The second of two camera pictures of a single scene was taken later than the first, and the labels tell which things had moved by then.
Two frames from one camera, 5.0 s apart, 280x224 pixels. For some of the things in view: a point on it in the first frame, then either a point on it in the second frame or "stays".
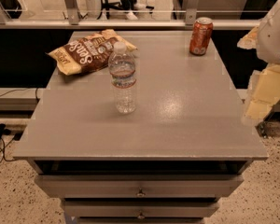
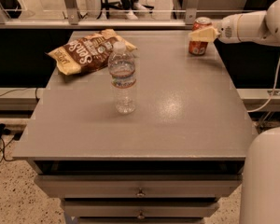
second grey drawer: [141, 208] stays
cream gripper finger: [270, 85] -> [228, 27]
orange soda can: [201, 35] stays
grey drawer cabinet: [181, 151] stays
